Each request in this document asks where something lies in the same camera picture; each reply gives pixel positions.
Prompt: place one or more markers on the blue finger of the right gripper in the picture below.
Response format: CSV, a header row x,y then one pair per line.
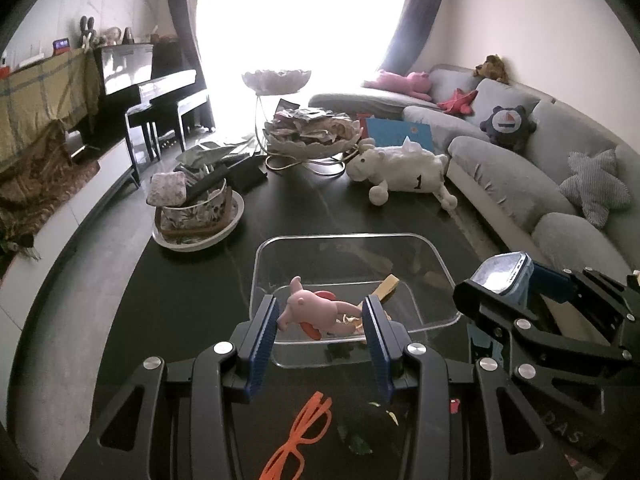
x,y
591,292
524,333

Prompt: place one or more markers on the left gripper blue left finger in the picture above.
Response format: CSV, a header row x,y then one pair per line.
x,y
258,343

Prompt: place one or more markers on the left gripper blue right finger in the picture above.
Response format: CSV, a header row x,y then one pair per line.
x,y
386,341

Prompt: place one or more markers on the pink pig figurine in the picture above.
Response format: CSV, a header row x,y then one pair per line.
x,y
315,314

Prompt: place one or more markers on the black and gold round object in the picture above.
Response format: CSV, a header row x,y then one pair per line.
x,y
367,428

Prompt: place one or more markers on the orange plastic glasses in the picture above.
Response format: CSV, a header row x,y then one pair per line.
x,y
310,425

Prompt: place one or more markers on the purple spider-man toy camera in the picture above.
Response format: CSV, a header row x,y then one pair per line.
x,y
454,406

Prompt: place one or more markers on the clear plastic storage bin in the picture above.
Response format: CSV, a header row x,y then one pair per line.
x,y
352,266

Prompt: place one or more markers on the grey curved sofa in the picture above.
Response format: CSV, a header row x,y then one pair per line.
x,y
518,194

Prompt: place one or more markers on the grey star cushion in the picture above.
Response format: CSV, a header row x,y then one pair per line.
x,y
594,187

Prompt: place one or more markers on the white sheep plush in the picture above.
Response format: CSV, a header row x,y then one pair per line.
x,y
408,168

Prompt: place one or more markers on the floral basket on plate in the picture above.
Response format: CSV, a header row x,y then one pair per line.
x,y
192,214

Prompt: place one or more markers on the dark round face cushion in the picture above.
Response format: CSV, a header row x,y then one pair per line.
x,y
509,127

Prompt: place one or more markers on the black box on table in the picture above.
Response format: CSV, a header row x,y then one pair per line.
x,y
246,173

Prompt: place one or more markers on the red star plush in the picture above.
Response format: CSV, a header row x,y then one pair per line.
x,y
459,104

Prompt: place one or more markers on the blue book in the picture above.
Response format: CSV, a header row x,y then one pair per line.
x,y
387,132

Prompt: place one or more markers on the brown lion plush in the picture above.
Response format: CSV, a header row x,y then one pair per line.
x,y
492,68

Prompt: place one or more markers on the pink plush toy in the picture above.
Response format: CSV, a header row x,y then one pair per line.
x,y
416,84

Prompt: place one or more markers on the white fruit bowl with snacks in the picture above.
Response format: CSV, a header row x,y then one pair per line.
x,y
306,133

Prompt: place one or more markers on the piano bench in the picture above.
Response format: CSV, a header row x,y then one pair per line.
x,y
170,108

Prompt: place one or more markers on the white flower-shaped upper bowl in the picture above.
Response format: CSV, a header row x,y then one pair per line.
x,y
276,82

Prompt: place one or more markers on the black piano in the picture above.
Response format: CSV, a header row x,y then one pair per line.
x,y
131,74

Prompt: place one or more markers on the plaid cloth covered cabinet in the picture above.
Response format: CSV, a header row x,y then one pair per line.
x,y
39,105

